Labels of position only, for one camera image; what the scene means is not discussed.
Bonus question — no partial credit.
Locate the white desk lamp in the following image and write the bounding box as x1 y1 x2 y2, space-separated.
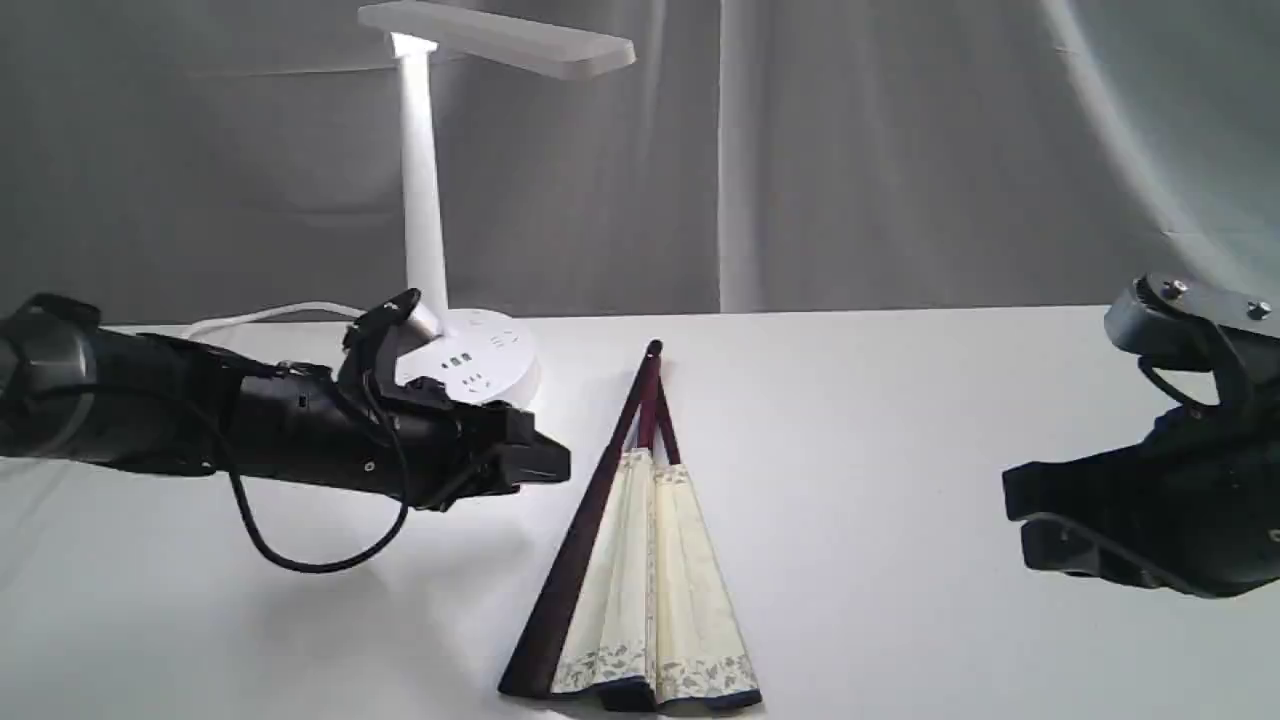
357 1 636 407

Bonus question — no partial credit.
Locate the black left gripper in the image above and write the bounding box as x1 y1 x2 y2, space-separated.
228 368 571 511

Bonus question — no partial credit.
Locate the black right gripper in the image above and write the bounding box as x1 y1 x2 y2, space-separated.
1002 407 1277 600

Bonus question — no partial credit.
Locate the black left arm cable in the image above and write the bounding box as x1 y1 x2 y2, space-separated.
189 375 413 575

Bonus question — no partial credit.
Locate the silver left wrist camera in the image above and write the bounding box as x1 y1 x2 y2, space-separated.
338 288 445 387

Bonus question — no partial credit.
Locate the grey backdrop curtain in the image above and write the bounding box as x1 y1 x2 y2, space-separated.
1 1 1279 324

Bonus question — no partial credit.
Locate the white power cable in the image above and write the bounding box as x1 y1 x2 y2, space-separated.
180 302 366 340

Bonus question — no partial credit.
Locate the cream folding paper fan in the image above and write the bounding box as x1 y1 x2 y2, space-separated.
497 340 764 716

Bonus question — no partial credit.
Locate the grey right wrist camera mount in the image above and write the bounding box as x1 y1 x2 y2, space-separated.
1103 273 1279 418

